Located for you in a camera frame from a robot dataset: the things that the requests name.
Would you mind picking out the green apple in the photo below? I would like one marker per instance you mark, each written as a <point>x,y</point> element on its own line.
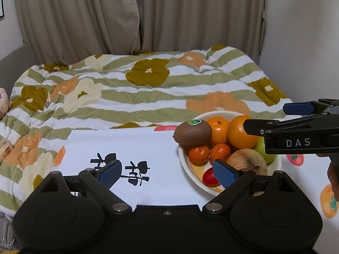
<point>263,150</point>

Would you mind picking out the beige curtain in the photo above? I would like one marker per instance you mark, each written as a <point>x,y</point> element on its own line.
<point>92,13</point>

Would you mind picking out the small snack packet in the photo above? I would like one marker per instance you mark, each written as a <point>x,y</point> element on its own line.
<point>5,150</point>

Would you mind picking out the small tangerine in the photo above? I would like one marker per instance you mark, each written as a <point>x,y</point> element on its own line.
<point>199,154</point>
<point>220,152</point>

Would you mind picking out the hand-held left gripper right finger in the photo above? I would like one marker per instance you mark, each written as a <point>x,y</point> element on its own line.
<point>223,175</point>

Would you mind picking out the floral striped blanket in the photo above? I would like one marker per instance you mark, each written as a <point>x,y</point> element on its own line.
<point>119,90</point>

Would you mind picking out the person's right hand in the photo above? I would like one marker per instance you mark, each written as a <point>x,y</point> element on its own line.
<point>333,180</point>

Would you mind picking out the large orange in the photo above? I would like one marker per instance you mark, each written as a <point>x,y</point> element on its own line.
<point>238,135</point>

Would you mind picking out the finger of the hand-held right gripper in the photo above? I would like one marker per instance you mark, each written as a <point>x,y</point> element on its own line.
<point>298,108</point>
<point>296,141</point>

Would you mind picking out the grey upholstered bed frame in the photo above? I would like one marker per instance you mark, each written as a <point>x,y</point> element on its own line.
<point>18,63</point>

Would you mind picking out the dark wall picture frame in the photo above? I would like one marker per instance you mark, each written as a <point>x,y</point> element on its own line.
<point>1,2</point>

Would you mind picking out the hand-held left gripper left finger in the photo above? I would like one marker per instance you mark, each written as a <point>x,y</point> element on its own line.
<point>111,174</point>

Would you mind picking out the brown kiwi with green sticker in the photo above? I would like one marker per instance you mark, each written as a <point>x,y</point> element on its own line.
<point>192,133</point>

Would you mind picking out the red apple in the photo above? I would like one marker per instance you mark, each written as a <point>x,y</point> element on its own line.
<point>249,160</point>

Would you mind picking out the cream ceramic bowl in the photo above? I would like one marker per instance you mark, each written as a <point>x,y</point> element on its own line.
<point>190,177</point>

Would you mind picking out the red tomato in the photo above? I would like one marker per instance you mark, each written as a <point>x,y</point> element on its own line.
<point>209,177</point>

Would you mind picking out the medium orange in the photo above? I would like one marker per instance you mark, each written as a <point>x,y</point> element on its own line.
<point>218,132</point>

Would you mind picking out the white persimmon printed cloth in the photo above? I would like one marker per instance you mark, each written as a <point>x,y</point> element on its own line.
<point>164,169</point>

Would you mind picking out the pink pillow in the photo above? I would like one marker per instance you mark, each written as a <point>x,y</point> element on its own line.
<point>4,103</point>

